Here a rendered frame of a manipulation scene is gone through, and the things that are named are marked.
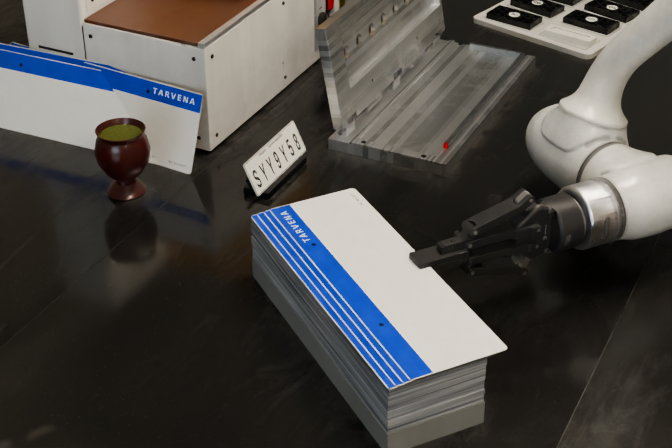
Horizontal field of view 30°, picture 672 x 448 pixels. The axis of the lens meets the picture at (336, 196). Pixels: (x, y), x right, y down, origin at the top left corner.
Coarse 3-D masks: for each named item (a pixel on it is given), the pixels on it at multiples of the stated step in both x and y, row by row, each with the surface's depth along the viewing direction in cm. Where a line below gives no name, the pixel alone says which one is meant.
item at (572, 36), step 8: (552, 24) 243; (544, 32) 241; (552, 32) 240; (560, 32) 239; (568, 32) 240; (576, 32) 239; (568, 40) 238; (576, 40) 237; (584, 40) 236; (592, 40) 237
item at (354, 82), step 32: (352, 0) 205; (384, 0) 215; (416, 0) 226; (320, 32) 195; (352, 32) 205; (384, 32) 216; (416, 32) 224; (352, 64) 206; (384, 64) 214; (352, 96) 204
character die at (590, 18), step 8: (568, 16) 246; (576, 16) 246; (584, 16) 246; (592, 16) 246; (600, 16) 246; (576, 24) 244; (584, 24) 243; (592, 24) 243; (600, 24) 243; (608, 24) 243; (616, 24) 243; (600, 32) 242; (608, 32) 241
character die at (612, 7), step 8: (592, 0) 253; (600, 0) 254; (584, 8) 251; (592, 8) 250; (600, 8) 249; (608, 8) 249; (616, 8) 249; (624, 8) 250; (632, 8) 249; (608, 16) 248; (616, 16) 247; (624, 16) 246; (632, 16) 247
